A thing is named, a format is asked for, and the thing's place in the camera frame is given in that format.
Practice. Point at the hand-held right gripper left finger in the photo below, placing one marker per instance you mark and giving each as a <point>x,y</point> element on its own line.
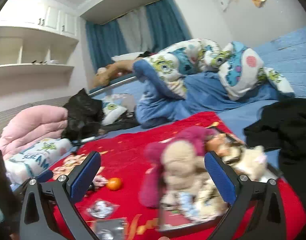
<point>85,177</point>

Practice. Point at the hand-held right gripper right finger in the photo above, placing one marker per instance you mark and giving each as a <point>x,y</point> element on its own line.
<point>220,177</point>

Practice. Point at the orange tangerine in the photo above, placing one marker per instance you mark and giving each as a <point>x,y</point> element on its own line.
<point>114,183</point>

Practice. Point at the round badge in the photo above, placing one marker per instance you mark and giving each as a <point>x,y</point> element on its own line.
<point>100,208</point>

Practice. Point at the cream plush toy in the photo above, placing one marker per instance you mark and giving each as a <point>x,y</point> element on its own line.
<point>250,162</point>

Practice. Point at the white pen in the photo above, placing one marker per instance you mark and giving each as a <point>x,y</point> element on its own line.
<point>85,140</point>

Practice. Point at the beige plush toy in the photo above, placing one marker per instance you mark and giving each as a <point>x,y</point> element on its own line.
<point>178,160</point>

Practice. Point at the large monster print pillow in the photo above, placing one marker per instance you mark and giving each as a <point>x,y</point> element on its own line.
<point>40,155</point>

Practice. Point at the pink plush toy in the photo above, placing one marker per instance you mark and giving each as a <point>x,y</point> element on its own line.
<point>188,135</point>

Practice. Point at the silver packet in clear bag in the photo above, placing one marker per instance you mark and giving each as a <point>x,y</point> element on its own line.
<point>110,227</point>

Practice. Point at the red bear print blanket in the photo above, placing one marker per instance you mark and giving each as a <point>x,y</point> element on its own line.
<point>133,142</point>

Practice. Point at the dark cloth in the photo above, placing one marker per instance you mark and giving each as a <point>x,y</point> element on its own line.
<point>123,125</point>

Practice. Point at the black puffer jacket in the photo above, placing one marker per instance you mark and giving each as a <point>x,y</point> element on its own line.
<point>82,112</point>

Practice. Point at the pink quilted jacket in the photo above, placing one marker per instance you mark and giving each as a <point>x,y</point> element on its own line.
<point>35,125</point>

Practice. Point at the small monster print pillow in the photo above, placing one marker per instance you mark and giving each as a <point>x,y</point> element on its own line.
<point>112,110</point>

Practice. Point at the black garment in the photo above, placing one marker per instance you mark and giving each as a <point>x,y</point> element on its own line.
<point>280,127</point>

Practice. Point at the blue bed sheet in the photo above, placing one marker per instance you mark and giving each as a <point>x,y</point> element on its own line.
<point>208,90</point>

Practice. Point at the blue fleece blanket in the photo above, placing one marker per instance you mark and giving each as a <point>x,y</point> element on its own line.
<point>158,105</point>

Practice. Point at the brown plush toy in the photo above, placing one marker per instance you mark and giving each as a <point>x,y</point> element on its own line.
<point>112,71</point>

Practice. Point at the monster print quilt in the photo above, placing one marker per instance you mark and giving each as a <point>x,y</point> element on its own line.
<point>243,67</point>

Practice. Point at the white shelf unit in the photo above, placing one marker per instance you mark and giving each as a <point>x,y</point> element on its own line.
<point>30,67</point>

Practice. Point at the white pillow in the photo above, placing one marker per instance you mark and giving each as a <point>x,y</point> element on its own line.
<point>125,56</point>

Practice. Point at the blue curtain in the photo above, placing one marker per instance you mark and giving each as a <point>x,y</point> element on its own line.
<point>165,22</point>
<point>105,42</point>

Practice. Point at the grey curtain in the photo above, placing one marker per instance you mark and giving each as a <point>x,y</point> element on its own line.
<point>135,30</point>

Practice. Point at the metal bed rail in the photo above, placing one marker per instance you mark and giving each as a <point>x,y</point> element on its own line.
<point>117,82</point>

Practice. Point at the white wall cabinet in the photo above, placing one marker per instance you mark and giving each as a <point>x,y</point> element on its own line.
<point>42,17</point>

